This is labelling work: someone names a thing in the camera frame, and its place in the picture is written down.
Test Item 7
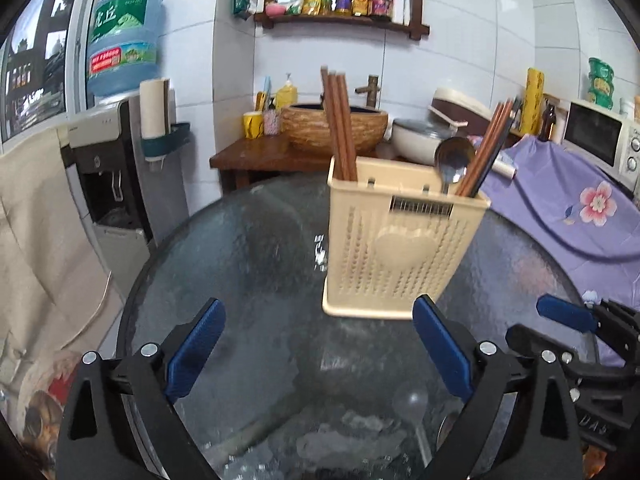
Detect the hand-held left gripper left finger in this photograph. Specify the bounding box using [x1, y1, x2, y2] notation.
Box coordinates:
[55, 297, 227, 480]

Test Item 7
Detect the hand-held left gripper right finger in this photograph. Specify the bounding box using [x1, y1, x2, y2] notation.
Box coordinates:
[412, 294, 586, 480]

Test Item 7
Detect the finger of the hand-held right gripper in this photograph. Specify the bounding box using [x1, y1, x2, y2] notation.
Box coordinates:
[505, 324, 581, 367]
[536, 294, 640, 363]

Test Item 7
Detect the beige plastic utensil holder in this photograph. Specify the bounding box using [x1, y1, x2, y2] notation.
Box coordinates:
[321, 155, 492, 321]

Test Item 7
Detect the brown wooden chopstick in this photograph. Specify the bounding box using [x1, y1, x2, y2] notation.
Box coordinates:
[328, 72, 352, 182]
[320, 65, 345, 182]
[337, 74, 359, 182]
[455, 102, 505, 197]
[464, 99, 513, 198]

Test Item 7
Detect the translucent spoon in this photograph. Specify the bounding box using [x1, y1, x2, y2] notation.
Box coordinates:
[391, 381, 433, 467]

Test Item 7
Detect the wooden stool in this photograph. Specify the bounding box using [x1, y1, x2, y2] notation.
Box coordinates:
[582, 450, 609, 480]

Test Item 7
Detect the purple flowered cloth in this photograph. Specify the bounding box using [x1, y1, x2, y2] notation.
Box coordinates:
[475, 135, 640, 367]

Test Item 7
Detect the white microwave oven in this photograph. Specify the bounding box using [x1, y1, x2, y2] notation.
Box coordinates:
[562, 99, 640, 187]

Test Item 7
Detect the metal spoon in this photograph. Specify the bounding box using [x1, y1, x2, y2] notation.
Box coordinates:
[434, 136, 477, 195]

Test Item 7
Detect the brown glass bottle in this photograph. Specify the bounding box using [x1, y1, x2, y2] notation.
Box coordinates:
[539, 101, 556, 142]

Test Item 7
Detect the beige cloth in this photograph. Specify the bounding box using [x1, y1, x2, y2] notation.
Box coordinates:
[0, 127, 126, 376]

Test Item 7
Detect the wooden washstand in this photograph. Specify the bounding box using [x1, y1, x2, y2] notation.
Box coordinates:
[209, 135, 411, 196]

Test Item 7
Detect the wooden box shelf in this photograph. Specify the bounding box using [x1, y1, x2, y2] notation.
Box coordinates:
[507, 92, 572, 146]

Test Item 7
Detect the white pan with lid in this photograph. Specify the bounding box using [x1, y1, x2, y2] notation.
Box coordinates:
[390, 118, 518, 179]

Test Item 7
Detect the teal cup holder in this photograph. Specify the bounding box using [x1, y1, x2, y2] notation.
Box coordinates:
[140, 121, 192, 162]

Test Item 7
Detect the yellow roll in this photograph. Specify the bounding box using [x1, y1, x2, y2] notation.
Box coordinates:
[520, 67, 545, 136]

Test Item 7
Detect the yellow mug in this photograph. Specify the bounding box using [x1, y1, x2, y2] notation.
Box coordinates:
[243, 111, 265, 139]

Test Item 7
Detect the brown and white rice cooker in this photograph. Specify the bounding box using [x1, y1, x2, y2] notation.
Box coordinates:
[431, 87, 495, 136]

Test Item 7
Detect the grey water dispenser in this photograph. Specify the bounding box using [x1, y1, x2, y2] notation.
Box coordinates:
[60, 87, 191, 261]

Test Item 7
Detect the cream paper cup tube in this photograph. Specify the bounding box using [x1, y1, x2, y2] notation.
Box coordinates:
[139, 77, 171, 140]

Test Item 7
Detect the woven pattern wash basin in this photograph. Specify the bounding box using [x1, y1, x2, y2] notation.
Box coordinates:
[281, 104, 390, 157]

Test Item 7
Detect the bamboo style faucet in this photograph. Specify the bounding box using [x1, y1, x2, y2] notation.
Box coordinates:
[355, 75, 381, 109]

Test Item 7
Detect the yellow soap pump bottle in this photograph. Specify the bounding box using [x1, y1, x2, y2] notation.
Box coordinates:
[275, 73, 299, 110]

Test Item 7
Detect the blue water bottle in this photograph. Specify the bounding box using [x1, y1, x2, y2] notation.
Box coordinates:
[86, 0, 166, 98]

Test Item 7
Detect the window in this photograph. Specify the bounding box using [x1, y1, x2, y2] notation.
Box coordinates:
[0, 0, 108, 147]

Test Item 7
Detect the wooden framed mirror shelf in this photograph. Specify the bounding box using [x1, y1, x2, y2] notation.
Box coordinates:
[254, 0, 431, 41]

